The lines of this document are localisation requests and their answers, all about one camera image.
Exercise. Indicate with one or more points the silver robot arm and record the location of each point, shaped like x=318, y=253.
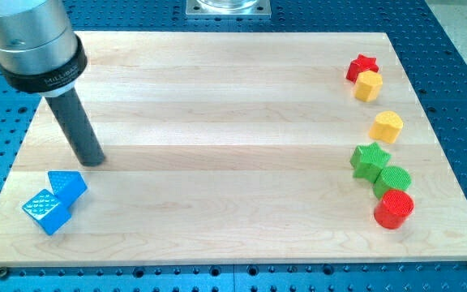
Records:
x=39, y=51

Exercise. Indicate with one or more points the light wooden board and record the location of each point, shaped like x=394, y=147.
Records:
x=232, y=148

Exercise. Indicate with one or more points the board corner screw left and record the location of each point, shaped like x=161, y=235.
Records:
x=3, y=272

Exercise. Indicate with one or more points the green star block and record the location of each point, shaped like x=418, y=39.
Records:
x=368, y=161

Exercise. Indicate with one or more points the yellow hexagon block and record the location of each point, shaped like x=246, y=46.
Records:
x=367, y=86

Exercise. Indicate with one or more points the red star block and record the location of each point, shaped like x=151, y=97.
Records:
x=360, y=64

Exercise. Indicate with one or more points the yellow heart block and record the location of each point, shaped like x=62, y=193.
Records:
x=386, y=127

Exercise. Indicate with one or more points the green cylinder block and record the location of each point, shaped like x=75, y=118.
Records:
x=391, y=177

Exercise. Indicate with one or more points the blue triangular prism block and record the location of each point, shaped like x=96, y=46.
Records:
x=68, y=186

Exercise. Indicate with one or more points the red cylinder block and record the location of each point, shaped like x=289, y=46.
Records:
x=393, y=209

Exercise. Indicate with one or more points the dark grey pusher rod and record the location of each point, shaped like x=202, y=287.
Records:
x=73, y=120

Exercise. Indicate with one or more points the blue cube block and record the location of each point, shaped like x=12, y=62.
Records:
x=48, y=211

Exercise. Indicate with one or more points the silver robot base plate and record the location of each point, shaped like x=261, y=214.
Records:
x=218, y=8

